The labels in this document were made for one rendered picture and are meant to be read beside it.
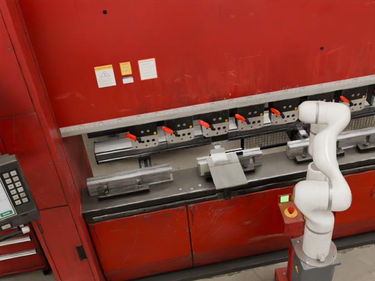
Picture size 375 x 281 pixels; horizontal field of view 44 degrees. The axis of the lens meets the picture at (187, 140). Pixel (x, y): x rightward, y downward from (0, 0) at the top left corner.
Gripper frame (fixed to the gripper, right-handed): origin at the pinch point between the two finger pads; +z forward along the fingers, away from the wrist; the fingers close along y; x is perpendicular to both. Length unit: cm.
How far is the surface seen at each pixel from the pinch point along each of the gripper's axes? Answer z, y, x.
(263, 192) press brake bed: 10.7, -21.6, -20.9
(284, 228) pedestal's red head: 11.0, 5.9, -14.8
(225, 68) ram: -72, -38, -40
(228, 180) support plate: -14.4, -13.1, -43.4
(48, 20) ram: -111, -36, -119
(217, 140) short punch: -23, -37, -45
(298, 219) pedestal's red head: 6.2, 4.1, -7.1
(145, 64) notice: -81, -36, -79
